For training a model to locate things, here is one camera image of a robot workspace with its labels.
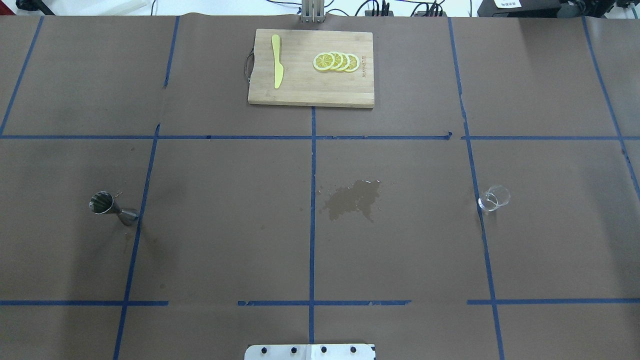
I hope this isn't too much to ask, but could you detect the black box on table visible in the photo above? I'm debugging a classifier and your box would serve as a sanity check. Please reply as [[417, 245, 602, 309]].
[[477, 0, 567, 18]]

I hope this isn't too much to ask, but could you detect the yellow plastic knife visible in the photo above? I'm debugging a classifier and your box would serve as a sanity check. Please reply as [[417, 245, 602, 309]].
[[270, 34, 284, 90]]

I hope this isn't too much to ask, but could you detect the wooden cutting board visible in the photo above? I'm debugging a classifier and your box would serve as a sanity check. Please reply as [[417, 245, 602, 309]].
[[247, 28, 375, 109]]

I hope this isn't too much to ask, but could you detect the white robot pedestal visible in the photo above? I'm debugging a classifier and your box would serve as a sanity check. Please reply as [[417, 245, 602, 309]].
[[244, 343, 377, 360]]

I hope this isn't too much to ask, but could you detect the lemon slice one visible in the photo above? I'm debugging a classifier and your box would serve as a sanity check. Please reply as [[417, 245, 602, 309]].
[[312, 52, 336, 72]]

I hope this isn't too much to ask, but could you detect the aluminium frame post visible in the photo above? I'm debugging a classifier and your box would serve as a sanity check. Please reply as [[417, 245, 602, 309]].
[[300, 0, 326, 24]]

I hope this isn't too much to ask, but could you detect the lemon slice four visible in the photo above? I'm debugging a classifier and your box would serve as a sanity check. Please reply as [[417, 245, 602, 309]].
[[344, 54, 361, 73]]

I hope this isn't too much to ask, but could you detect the steel measuring jigger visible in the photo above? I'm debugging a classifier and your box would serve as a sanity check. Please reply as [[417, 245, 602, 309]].
[[89, 191, 139, 226]]

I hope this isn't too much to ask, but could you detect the lemon slice three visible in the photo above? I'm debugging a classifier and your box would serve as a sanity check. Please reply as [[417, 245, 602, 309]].
[[336, 53, 351, 72]]

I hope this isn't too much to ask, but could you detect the clear glass shaker cup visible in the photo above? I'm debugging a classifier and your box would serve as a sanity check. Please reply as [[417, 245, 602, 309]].
[[477, 185, 511, 212]]

